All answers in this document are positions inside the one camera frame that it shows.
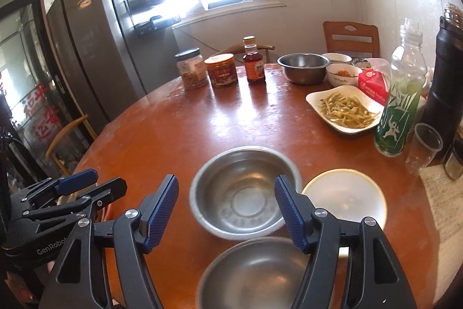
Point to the steel bowl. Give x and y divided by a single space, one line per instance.
304 68
258 273
232 195

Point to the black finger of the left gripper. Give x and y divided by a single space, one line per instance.
106 193

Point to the handwritten paper sheet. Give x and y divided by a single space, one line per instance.
445 199

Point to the yellow ceramic bowl with handle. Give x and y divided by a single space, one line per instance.
348 194

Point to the clear jar black lid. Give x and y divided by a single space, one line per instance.
192 69

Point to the clear plastic cup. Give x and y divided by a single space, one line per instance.
425 145

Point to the green drink bottle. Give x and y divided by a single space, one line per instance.
408 70

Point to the brown sauce bottle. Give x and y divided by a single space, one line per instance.
253 61

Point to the glass sliding door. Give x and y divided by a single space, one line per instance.
31 84

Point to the yellow wooden chair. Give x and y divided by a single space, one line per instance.
63 139

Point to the white ceramic bowl with food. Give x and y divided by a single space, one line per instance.
342 74

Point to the red labelled jar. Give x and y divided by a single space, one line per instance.
221 70

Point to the black thermos flask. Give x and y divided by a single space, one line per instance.
443 108

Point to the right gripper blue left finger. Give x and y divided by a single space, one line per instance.
79 278

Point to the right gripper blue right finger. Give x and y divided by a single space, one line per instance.
374 278

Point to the grey refrigerator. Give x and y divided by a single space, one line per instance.
107 66

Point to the white dish with bean sprouts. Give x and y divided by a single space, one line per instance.
346 109

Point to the wooden chair by wall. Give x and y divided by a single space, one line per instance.
352 37

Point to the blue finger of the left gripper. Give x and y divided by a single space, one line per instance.
76 182

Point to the steel thermos cup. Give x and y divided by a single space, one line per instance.
453 165

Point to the person's left hand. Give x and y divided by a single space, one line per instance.
50 266

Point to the red tissue packet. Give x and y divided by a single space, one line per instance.
373 83

